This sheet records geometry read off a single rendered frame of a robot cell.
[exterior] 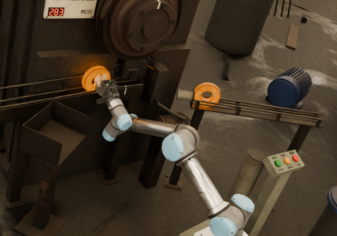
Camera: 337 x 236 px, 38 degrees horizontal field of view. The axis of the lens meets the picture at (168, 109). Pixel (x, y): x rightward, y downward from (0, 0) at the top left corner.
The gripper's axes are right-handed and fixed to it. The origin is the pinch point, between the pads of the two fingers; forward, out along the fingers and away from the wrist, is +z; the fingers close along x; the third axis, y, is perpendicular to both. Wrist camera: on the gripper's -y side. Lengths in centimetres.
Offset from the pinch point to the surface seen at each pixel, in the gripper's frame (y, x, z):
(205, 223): -26, -35, -86
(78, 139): -7.6, 21.8, -31.6
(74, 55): 8.8, 12.4, 7.9
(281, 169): 2, -77, -80
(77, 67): 1.9, 9.2, 6.0
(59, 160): -6, 36, -42
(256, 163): -11, -76, -68
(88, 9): 31.3, 7.5, 17.4
